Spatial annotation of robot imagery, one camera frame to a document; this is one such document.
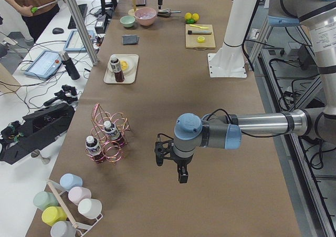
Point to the green lime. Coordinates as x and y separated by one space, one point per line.
190 21

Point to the aluminium frame post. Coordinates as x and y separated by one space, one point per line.
81 28

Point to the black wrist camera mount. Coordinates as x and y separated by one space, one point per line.
163 149

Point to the pink cup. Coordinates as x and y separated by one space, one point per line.
77 194

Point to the dark picture frame tray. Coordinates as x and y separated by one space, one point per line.
138 3

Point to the yellow donut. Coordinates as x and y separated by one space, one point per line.
124 65

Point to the near blue teach pendant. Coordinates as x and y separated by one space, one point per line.
45 65

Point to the cream tray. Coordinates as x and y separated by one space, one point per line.
110 79

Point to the person in brown shirt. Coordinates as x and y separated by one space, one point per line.
38 21

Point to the dark drink bottle on tray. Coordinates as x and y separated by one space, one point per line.
116 69

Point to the grey metal cylinder tool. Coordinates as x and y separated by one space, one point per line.
199 32

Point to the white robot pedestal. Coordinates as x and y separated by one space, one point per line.
229 61

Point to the grey folded cloth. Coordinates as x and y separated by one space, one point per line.
130 39

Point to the blue cup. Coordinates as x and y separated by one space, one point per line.
69 181

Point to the bottle in rack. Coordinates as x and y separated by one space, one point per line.
94 149
111 131

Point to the metal scoop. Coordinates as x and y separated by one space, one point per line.
166 12

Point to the black thermos bottle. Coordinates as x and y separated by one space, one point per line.
69 65

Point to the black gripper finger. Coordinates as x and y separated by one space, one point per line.
160 2

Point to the far blue teach pendant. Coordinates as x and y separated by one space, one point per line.
74 43

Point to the yellow cup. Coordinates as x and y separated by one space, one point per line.
53 214

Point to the blue teach pendant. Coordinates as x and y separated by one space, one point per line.
45 65
74 43

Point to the white plate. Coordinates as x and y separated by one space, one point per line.
132 60

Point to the yellow plastic knife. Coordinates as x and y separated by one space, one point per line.
198 26

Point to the bottle in rack front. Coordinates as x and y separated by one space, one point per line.
94 149

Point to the wooden cutting board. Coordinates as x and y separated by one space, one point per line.
191 40

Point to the bottle in rack rear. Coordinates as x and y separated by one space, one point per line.
111 131

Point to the yellow lemon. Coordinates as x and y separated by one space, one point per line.
188 16
195 17

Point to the black power adapter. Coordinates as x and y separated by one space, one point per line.
101 24

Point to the grey cup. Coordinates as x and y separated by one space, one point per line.
62 229

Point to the pink bowl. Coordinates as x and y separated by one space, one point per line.
145 16

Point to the copper wire bottle rack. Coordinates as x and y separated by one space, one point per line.
112 150

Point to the black computer mouse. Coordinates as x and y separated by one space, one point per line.
57 31

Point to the half lemon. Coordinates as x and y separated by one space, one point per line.
200 39

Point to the white cup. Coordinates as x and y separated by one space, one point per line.
90 208

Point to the green bowl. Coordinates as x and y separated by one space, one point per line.
127 21

